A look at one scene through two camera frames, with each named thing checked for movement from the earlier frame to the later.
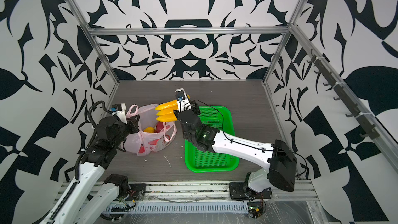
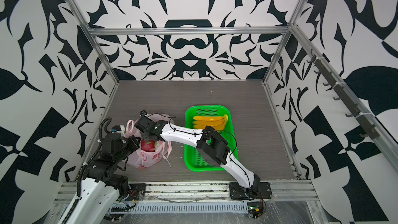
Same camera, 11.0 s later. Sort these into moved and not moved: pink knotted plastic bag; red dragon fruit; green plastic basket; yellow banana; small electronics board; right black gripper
Moved: yellow banana; red dragon fruit; right black gripper; pink knotted plastic bag
Not moved: green plastic basket; small electronics board
